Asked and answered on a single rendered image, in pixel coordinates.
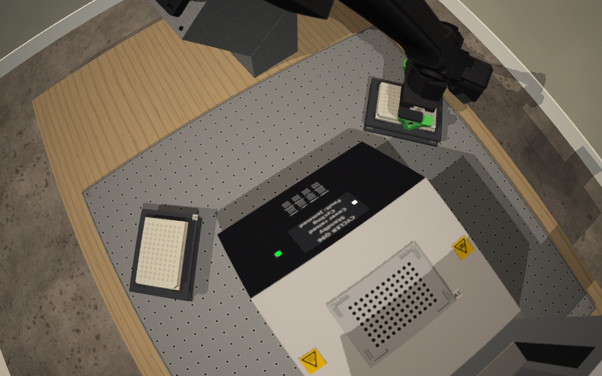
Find white well pcr plate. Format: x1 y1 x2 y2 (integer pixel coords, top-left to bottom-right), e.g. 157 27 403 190
136 217 189 290

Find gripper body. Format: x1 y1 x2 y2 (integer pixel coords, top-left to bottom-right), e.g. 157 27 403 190
398 60 437 123

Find cream well plate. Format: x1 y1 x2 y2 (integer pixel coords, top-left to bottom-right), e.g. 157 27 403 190
375 82 437 132

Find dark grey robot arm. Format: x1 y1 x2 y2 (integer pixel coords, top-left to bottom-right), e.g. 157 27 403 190
155 0 493 104

